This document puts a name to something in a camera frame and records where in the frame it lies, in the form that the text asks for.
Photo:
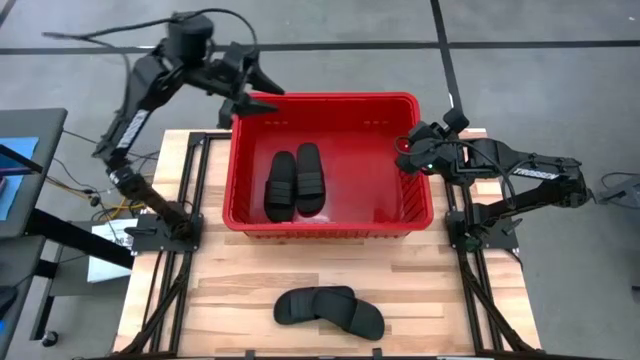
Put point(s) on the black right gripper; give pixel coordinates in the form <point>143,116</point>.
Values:
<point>422,150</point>

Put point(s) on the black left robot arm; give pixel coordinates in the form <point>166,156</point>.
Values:
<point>132,125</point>

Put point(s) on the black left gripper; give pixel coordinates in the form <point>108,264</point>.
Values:
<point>225,72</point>

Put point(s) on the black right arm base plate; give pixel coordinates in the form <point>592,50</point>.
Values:
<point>506,241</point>

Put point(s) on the black caster wheel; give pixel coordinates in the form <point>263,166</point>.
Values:
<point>49,339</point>

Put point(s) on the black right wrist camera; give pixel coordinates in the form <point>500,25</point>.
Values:
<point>456,120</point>

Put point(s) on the red plastic bin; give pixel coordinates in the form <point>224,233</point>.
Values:
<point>365,175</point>

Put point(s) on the black aluminium rig frame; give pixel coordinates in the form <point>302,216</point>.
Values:
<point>210,135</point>

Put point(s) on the small black table clamp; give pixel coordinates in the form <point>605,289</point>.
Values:
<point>377,353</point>
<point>248,354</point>

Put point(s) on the white box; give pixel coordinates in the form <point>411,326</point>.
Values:
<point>107,267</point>

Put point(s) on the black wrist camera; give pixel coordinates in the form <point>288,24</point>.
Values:
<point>456,120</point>
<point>226,115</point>

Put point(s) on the grey desk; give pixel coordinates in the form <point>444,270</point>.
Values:
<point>50,150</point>
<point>15,270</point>

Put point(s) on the dark floor stand base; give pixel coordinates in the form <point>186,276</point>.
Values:
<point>622,190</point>

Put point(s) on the black slide sandal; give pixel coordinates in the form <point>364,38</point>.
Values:
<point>310,180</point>
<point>295,305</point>
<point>365,322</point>
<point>280,190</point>

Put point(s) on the blue display screen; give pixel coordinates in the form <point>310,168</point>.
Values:
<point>15,200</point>

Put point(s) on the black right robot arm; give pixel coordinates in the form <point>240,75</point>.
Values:
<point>550,180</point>

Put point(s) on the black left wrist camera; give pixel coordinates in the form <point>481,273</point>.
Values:
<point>226,115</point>

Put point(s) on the black desk frame beam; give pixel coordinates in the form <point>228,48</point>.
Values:
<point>80,239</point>

